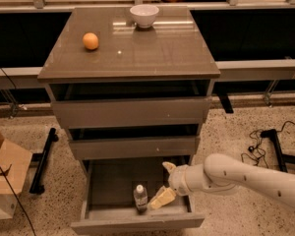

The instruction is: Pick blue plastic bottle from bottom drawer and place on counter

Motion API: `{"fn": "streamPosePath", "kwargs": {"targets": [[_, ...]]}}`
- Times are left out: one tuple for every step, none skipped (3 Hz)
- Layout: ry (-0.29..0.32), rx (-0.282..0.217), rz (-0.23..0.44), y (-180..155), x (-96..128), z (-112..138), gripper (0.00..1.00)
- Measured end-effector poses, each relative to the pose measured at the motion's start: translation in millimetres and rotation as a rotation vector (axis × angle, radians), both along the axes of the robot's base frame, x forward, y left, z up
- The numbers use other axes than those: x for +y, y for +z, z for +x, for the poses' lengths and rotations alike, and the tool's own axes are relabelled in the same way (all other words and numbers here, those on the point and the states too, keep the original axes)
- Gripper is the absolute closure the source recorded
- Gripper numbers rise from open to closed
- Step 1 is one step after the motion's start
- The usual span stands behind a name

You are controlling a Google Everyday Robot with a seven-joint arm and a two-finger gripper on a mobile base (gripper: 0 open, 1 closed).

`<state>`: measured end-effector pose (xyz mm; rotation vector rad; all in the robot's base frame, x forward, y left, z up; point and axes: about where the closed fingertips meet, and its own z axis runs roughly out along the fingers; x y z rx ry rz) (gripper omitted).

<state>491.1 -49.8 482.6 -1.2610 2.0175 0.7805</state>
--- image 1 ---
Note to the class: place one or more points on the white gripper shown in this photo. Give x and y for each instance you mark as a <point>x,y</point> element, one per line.
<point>178,180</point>

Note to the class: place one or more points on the clear plastic bottle white cap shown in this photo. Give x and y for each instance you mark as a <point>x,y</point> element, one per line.
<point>141,198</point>

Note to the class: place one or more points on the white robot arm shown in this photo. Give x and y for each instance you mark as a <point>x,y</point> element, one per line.
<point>221,174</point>

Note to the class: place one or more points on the middle drawer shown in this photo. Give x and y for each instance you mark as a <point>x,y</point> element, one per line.
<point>140,141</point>

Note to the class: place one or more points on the open bottom drawer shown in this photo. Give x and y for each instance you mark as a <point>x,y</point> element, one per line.
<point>109,205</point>

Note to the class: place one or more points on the top drawer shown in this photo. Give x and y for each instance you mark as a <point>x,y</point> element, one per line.
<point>131,112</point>

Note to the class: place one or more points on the grey drawer cabinet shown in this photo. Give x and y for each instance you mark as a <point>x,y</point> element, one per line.
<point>169,59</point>

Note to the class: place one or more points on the black stand leg right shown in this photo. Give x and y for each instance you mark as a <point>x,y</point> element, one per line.
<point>282,158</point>

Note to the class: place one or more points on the black stand leg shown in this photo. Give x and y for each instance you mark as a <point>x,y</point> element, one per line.
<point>36,186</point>
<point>282,158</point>

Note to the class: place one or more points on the black stand leg left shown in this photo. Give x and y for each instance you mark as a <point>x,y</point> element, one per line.
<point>36,186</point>

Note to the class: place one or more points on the cardboard box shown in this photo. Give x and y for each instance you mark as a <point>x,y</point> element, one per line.
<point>14,165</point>

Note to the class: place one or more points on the orange fruit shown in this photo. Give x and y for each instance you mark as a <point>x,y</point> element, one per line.
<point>90,41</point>

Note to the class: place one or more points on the white bowl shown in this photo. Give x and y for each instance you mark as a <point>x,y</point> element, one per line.
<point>144,15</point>

